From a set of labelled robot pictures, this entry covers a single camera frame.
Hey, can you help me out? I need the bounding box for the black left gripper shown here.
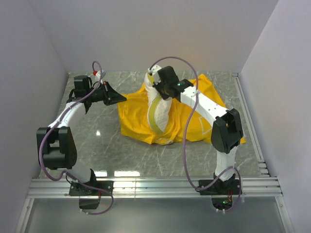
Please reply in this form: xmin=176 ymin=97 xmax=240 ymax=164
xmin=86 ymin=81 xmax=126 ymax=106

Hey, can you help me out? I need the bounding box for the cream dotted foam pillow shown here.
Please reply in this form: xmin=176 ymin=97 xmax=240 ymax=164
xmin=144 ymin=73 xmax=172 ymax=134

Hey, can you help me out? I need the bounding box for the yellow printed pillowcase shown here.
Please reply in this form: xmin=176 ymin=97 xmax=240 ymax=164
xmin=118 ymin=74 xmax=226 ymax=145

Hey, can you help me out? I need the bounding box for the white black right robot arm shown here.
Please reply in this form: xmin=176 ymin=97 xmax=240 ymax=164
xmin=147 ymin=65 xmax=243 ymax=194

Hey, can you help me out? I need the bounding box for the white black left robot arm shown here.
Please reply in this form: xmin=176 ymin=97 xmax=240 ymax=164
xmin=36 ymin=75 xmax=126 ymax=196

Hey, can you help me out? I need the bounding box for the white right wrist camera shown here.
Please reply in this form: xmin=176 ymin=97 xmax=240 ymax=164
xmin=147 ymin=65 xmax=162 ymax=85

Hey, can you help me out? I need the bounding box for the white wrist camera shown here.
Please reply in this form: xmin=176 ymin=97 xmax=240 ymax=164
xmin=93 ymin=70 xmax=106 ymax=84
xmin=147 ymin=65 xmax=162 ymax=85

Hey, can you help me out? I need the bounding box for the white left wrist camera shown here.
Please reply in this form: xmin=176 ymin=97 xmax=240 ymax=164
xmin=93 ymin=70 xmax=106 ymax=84

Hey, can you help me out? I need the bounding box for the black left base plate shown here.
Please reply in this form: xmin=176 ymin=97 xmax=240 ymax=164
xmin=69 ymin=181 xmax=114 ymax=211

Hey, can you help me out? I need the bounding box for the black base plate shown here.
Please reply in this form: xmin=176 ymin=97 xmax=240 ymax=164
xmin=69 ymin=181 xmax=114 ymax=211
xmin=197 ymin=175 xmax=242 ymax=212

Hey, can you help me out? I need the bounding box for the aluminium front mounting rail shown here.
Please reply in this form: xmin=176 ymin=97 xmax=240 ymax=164
xmin=26 ymin=177 xmax=283 ymax=199

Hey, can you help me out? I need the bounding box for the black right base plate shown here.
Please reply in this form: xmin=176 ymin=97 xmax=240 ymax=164
xmin=197 ymin=175 xmax=242 ymax=212

